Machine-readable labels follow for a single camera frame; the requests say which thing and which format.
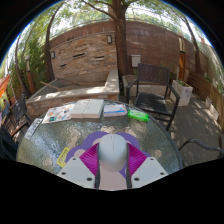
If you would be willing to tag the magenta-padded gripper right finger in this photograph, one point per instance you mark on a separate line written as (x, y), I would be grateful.
(150, 171)

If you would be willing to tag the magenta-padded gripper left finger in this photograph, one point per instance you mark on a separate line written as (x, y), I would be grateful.
(76, 171)

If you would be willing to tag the white computer mouse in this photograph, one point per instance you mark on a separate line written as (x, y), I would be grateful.
(112, 151)

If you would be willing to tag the purple paw-shaped mouse pad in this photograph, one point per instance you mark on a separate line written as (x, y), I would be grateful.
(90, 138)

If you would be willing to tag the yellow card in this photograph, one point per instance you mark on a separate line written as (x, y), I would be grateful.
(63, 157)

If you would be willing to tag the black mesh chair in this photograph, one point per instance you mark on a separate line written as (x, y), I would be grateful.
(20, 111)
(7, 143)
(200, 145)

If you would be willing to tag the green wipes pack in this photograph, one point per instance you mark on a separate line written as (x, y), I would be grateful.
(138, 115)

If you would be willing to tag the colourful printed leaflet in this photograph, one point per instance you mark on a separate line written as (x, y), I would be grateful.
(58, 114)

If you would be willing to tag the grey printed leaflet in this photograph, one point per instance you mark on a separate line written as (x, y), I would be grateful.
(33, 128)

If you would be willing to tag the white flat box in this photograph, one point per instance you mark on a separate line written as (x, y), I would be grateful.
(86, 108)

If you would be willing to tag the white and blue box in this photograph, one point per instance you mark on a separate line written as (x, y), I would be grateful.
(115, 110)

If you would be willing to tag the white square planter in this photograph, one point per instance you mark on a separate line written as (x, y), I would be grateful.
(183, 94)

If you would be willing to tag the dark slatted garden chair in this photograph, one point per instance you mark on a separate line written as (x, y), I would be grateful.
(153, 74)

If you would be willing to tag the white utility box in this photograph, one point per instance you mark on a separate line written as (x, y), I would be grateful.
(135, 61)

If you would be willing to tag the tree trunk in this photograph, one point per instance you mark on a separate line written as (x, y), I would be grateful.
(120, 40)

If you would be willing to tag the wooden post lamp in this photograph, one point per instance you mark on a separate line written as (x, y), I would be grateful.
(30, 76)
(182, 63)

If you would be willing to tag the wall lamp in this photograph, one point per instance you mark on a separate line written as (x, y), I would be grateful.
(109, 39)
(52, 54)

